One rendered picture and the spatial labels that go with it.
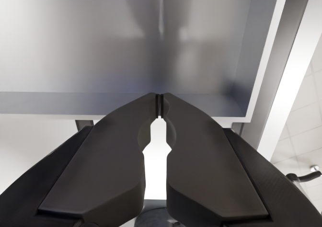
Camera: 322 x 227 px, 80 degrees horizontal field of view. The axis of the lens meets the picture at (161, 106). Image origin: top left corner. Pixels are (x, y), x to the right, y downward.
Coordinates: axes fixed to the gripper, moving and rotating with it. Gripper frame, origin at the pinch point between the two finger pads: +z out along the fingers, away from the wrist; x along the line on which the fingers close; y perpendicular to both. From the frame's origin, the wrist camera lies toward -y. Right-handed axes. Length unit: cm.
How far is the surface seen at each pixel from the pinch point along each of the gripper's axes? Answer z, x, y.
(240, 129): 1.7, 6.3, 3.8
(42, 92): 3.4, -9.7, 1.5
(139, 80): 3.4, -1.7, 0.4
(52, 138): 3.6, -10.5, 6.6
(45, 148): 3.6, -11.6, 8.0
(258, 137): 1.6, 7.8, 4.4
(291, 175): 81, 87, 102
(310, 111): 91, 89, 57
